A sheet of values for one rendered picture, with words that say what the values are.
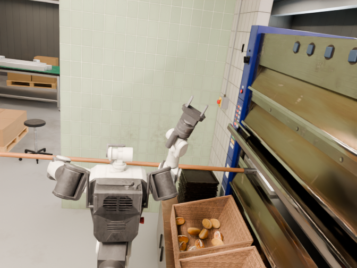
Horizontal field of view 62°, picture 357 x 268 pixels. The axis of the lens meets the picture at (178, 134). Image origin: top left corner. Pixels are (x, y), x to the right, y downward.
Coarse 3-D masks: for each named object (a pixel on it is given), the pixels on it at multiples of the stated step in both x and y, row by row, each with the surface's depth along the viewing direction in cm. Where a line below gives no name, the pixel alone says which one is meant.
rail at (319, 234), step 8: (232, 128) 214; (240, 136) 197; (248, 144) 185; (256, 160) 166; (264, 168) 155; (272, 176) 145; (280, 184) 138; (288, 192) 131; (288, 200) 127; (296, 208) 121; (304, 216) 115; (312, 224) 110; (320, 232) 106; (320, 240) 104; (328, 240) 102; (328, 248) 99; (336, 256) 95; (344, 264) 92
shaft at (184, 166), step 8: (0, 152) 187; (72, 160) 191; (80, 160) 192; (88, 160) 192; (96, 160) 193; (104, 160) 194; (184, 168) 200; (192, 168) 200; (200, 168) 201; (208, 168) 201; (216, 168) 202; (224, 168) 203; (232, 168) 204; (240, 168) 205
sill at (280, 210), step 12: (240, 156) 234; (252, 180) 205; (264, 192) 185; (276, 204) 172; (288, 216) 161; (288, 228) 153; (300, 228) 152; (300, 240) 143; (312, 252) 136; (312, 264) 130; (324, 264) 129
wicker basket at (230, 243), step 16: (176, 208) 240; (192, 208) 242; (208, 208) 244; (224, 208) 244; (192, 224) 241; (224, 224) 235; (240, 224) 212; (176, 240) 200; (192, 240) 223; (208, 240) 225; (224, 240) 226; (240, 240) 204; (176, 256) 197; (192, 256) 190
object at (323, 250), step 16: (240, 144) 192; (256, 144) 199; (272, 160) 177; (288, 176) 159; (304, 192) 144; (288, 208) 126; (304, 208) 126; (320, 208) 132; (304, 224) 114; (320, 224) 117; (336, 224) 122; (336, 240) 109; (352, 240) 113; (352, 256) 102
